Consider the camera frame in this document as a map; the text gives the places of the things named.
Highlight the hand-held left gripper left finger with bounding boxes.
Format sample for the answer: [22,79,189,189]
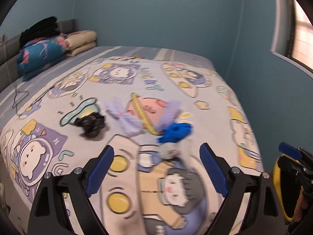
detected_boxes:
[27,145,115,235]

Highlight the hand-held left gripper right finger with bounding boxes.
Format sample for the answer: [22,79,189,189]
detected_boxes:
[199,143,286,235]

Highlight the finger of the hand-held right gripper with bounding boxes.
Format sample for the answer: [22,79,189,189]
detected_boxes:
[279,142,302,169]
[297,147,313,163]

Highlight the yellow rimmed waste bin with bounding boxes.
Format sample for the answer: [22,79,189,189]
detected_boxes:
[273,153,297,224]

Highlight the black balled sock pair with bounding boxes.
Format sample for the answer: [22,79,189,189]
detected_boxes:
[75,113,107,139]

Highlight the white socks pile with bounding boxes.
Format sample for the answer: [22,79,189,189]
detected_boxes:
[159,139,193,169]

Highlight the light purple socks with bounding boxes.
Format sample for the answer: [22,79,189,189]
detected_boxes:
[104,97,146,136]

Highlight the blue sock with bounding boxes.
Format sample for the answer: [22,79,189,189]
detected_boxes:
[158,123,193,144]

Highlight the purple glove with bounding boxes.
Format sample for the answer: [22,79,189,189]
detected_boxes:
[154,99,184,133]

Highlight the person's right hand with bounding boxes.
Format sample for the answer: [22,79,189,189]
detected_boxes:
[294,188,309,222]

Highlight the window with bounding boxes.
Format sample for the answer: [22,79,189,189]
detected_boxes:
[270,0,313,75]

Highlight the bed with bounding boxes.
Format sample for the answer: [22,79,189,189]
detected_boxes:
[0,18,266,235]

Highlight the blue floral folded quilt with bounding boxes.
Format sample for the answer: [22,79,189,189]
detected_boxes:
[16,33,71,81]

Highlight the beige folded quilt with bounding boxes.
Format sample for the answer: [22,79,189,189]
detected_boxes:
[65,30,97,57]

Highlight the grey padded headboard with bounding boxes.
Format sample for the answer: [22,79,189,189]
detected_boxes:
[0,18,76,89]

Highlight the black clothes pile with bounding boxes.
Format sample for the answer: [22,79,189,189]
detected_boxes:
[19,17,60,46]

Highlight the black cable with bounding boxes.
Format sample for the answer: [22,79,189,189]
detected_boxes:
[12,84,53,113]

